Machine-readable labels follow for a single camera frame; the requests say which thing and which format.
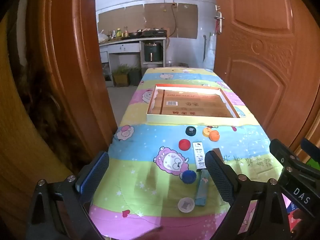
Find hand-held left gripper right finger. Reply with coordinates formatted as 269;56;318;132
204;151;292;240

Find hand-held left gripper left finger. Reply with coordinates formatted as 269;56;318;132
25;151;110;240

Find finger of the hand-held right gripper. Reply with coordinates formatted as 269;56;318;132
301;138;320;180
269;138;319;218

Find teal lighter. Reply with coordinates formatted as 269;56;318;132
195;169;209;207

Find small gold box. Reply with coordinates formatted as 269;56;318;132
212;148;223;162

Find white cartoon lighter case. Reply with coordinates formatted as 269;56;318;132
192;142;207;172

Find blue bottle cap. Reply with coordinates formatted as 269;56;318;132
181;170;197;184

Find white bottle cap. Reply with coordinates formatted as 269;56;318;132
178;197;195;213

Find red bottle cap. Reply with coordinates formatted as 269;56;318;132
178;139;191;151

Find orange-rimmed cardboard tray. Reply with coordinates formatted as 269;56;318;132
146;84;241;125

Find plain wooden door leaf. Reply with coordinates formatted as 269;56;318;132
27;0;118;175

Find potted plant yellow planter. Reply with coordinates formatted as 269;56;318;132
112;65;130;87

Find potted plant dark planter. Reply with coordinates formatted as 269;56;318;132
129;66;142;87

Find white kitchen counter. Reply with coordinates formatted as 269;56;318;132
99;37;167;68

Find white sack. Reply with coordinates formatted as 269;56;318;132
207;34;217;67

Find dark green air fryer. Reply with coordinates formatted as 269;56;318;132
144;42;162;62

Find dark leaning pole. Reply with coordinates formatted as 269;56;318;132
202;35;208;62

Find black gas stove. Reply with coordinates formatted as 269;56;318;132
142;29;167;36

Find silver door handle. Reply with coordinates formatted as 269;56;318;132
214;5;225;33

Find hanging wall cable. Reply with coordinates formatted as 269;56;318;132
169;0;178;37

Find cardboard wall covering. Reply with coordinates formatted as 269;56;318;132
98;3;198;39

